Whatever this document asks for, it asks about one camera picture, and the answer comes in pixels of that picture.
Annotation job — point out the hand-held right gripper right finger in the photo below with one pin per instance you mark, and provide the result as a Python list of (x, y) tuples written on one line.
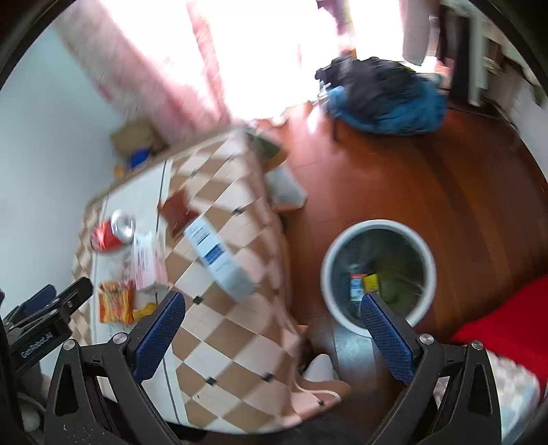
[(387, 338)]

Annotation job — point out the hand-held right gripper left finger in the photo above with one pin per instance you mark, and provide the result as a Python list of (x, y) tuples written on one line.
[(160, 338)]

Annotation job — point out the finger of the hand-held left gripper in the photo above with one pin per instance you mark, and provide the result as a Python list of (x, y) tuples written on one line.
[(40, 297), (72, 295)]

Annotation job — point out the small yellow wrapper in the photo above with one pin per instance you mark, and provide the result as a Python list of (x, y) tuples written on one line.
[(145, 311)]

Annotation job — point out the orange snack packet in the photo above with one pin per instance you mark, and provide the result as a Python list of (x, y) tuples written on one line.
[(115, 301)]

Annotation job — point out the white round waste bin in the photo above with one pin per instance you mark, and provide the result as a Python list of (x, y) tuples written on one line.
[(338, 308)]

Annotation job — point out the yellow packet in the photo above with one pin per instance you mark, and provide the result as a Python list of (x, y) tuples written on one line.
[(370, 282)]

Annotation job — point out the blue and white packet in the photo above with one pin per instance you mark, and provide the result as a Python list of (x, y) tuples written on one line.
[(356, 289)]

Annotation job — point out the red soda can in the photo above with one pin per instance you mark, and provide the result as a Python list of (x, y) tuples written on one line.
[(111, 235)]

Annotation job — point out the white and pink packet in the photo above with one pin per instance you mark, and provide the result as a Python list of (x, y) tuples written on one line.
[(145, 261)]

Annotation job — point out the white and blue carton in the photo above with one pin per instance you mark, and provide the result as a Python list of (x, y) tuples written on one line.
[(214, 252)]

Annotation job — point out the dark red packet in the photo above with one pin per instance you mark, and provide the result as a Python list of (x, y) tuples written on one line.
[(177, 212)]

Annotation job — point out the pink slipper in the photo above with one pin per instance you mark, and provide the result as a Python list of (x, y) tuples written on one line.
[(319, 372)]

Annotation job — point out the person's leg in dark trousers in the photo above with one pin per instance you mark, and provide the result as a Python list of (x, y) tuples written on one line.
[(308, 434)]

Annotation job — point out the red blanket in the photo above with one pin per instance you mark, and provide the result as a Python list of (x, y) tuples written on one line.
[(513, 325)]

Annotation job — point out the checkered pillow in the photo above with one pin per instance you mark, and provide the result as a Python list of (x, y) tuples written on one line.
[(518, 398)]

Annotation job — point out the table with checkered tablecloth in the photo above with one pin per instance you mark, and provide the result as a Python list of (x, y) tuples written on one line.
[(239, 205)]

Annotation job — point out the brown paper bag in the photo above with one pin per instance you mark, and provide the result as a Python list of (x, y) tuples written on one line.
[(135, 135)]

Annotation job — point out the blue quilted jacket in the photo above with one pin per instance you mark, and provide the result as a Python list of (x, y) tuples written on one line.
[(406, 115)]

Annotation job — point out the pink floral curtain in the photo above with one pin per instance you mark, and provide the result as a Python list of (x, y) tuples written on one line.
[(162, 77)]

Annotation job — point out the pile of dark clothes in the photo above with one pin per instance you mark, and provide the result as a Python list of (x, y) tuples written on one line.
[(376, 77)]

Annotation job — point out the white shelf unit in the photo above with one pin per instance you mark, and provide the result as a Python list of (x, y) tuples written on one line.
[(479, 64)]

